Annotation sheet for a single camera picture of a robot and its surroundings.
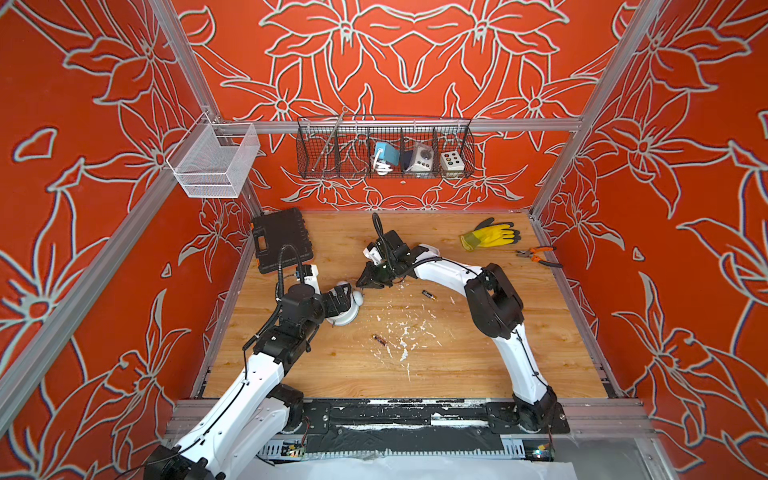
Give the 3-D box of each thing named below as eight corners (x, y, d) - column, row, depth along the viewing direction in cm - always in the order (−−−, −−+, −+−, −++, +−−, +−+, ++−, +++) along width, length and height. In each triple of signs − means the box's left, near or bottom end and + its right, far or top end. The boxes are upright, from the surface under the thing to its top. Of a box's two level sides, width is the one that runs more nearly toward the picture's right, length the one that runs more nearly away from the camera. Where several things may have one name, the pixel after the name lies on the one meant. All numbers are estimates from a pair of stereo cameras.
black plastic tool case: (263, 278, 102) (257, 268, 97) (255, 224, 119) (250, 213, 114) (316, 262, 106) (313, 252, 102) (302, 212, 123) (299, 201, 118)
